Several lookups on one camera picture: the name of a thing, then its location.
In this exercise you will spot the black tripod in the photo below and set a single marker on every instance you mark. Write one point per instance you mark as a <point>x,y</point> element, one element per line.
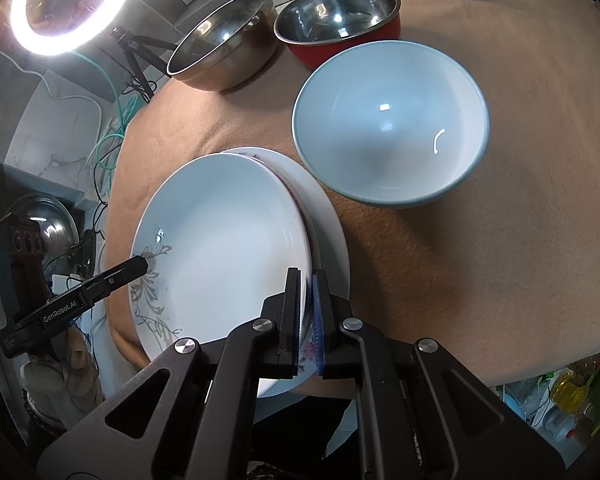
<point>140,45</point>

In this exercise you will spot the dark green lid holder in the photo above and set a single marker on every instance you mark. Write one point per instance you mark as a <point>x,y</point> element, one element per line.
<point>87,245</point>

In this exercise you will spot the orange brown cloth mat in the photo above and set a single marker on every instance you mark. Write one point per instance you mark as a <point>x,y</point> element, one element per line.
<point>505,210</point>

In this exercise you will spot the red steel bowl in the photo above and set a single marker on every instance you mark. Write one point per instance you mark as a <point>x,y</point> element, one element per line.
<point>330,10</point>

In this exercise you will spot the grey leaf white plate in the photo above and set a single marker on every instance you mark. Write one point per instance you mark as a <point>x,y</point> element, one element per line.
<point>220,260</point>

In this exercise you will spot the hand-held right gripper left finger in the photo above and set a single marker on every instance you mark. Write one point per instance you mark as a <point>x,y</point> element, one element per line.
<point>292,310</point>

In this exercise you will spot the light blue ceramic bowl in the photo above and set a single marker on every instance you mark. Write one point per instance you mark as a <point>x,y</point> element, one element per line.
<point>390,125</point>

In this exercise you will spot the large stainless steel bowl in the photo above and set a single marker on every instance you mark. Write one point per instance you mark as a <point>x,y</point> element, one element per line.
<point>220,35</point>

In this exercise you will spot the yellow plastic bottle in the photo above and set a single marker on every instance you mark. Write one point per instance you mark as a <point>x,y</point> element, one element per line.
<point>570,390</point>

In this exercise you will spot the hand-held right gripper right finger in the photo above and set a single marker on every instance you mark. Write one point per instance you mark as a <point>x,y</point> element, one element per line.
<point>319,320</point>

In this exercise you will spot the cream fleece clothing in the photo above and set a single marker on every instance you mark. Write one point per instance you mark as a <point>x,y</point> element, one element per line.
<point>55,380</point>

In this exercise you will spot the steel pot lid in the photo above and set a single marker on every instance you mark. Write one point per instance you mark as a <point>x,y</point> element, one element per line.
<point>55,225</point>

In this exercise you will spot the white power adapter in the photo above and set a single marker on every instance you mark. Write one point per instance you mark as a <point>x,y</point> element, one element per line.
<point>62,282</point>

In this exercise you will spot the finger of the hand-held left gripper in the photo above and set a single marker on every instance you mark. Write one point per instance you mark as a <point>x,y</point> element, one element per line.
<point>125,270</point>

